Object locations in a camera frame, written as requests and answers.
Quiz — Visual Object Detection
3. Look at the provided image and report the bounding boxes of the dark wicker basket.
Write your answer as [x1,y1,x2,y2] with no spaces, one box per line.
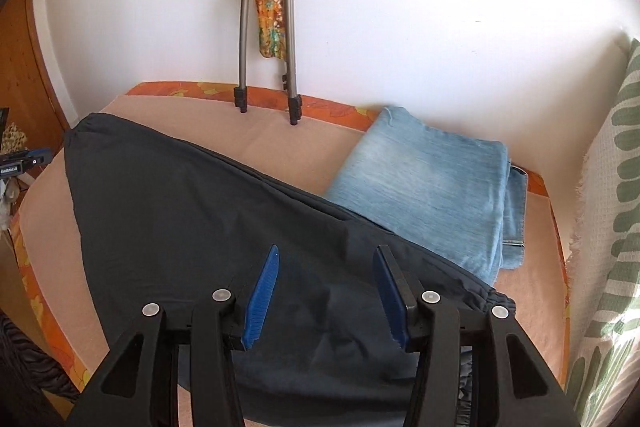
[0,307,81,427]

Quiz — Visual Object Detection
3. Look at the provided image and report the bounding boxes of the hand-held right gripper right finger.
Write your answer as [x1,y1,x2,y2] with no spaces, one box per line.
[372,245,581,427]

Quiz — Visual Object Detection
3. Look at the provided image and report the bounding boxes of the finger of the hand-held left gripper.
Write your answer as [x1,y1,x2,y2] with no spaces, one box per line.
[0,148,53,178]

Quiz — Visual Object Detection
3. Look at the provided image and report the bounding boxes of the wooden cabinet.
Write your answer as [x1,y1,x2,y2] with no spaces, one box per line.
[0,0,68,158]

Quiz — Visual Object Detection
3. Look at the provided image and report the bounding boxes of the grey metal folding stand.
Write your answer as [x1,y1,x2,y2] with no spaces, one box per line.
[233,0,304,128]

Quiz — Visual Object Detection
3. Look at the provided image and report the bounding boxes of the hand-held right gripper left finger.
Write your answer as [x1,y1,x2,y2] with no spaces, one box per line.
[65,245,281,427]

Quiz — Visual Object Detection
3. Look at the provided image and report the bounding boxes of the folded light blue jeans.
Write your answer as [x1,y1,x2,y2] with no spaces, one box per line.
[325,106,530,285]

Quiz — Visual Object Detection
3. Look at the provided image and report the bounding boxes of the white blanket with green leaves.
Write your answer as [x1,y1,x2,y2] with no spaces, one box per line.
[564,38,640,420]

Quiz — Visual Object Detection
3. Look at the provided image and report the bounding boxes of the dark navy pants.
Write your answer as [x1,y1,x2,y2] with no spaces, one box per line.
[64,112,518,427]

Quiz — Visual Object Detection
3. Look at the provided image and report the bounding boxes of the beige mattress with orange floral edge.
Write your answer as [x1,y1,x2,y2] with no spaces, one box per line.
[9,81,573,427]

